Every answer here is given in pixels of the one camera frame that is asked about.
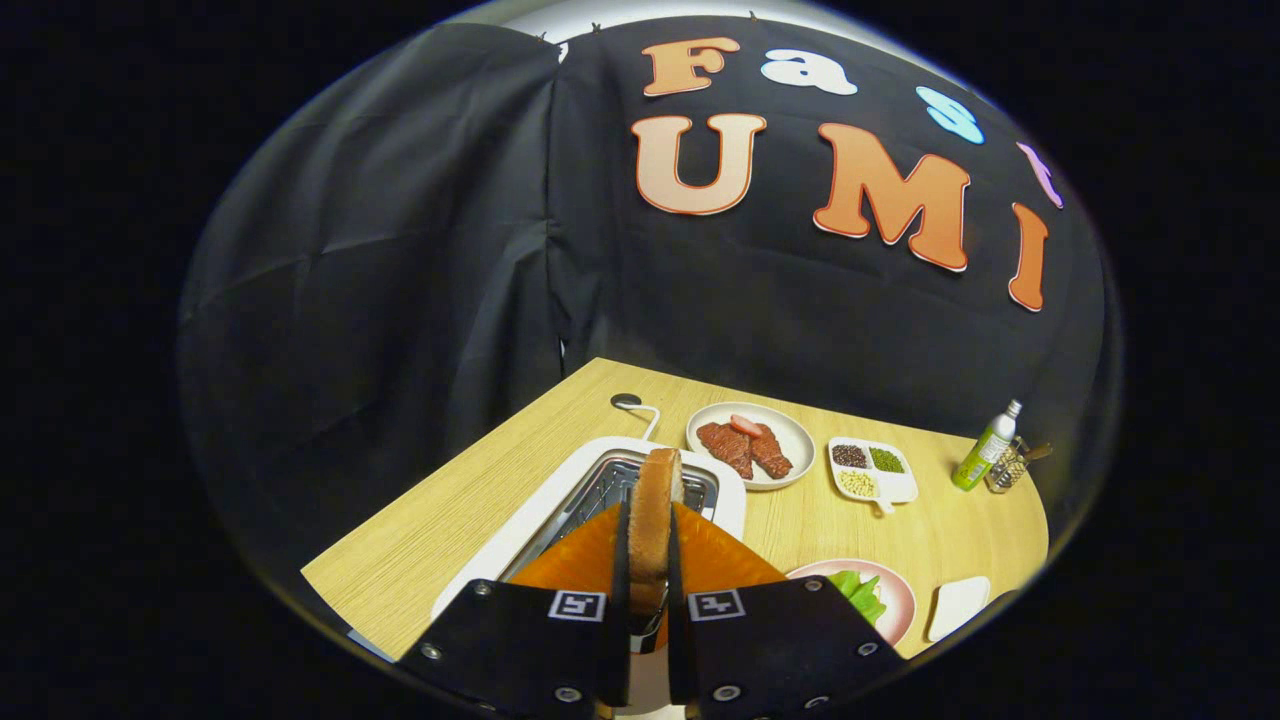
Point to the pile of black beans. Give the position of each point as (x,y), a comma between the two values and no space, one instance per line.
(850,456)

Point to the pile of yellow soybeans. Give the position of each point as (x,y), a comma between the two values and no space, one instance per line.
(858,484)

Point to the brown meat piece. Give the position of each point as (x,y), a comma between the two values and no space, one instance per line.
(772,455)
(725,448)

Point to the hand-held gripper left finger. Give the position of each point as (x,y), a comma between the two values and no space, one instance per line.
(520,650)

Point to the pile of green beans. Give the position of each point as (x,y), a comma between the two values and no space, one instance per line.
(887,460)

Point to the white toaster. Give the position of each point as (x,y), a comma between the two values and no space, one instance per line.
(505,545)

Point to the red sausage slice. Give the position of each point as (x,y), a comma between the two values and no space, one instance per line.
(746,425)

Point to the white round plate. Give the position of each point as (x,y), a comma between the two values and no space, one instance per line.
(797,436)

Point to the green silver bottle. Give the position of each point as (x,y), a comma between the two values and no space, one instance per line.
(980,455)

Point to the green lettuce leaf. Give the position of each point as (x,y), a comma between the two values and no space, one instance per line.
(860,595)

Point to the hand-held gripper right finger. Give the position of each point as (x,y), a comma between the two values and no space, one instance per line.
(780,650)

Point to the white divided dish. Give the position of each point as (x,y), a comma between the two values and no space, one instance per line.
(900,489)

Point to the white square plate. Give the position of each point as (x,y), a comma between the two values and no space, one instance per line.
(958,608)

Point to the pink round plate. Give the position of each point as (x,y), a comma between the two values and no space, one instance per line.
(897,592)

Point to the toasted bread slice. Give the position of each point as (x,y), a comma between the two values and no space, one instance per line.
(655,520)

